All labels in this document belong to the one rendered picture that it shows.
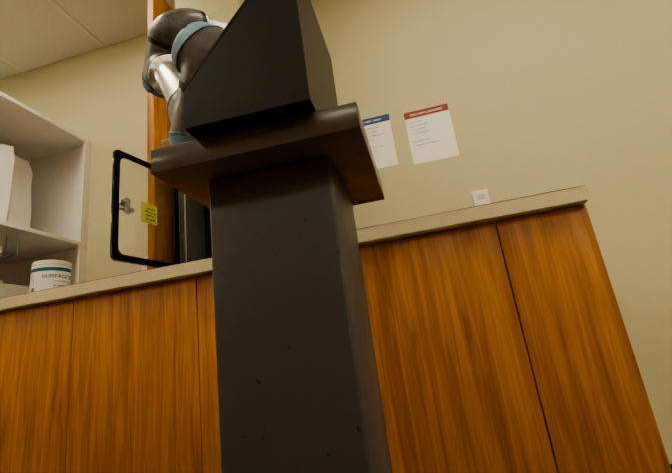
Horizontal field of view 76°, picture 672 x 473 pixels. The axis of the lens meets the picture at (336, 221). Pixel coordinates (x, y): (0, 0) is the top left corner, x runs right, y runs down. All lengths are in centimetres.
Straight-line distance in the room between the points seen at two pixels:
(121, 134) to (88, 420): 169
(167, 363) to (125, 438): 24
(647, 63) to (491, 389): 168
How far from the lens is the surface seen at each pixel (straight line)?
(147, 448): 149
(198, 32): 94
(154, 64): 130
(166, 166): 68
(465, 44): 235
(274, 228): 64
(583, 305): 123
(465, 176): 202
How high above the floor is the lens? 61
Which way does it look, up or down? 17 degrees up
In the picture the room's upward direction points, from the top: 8 degrees counter-clockwise
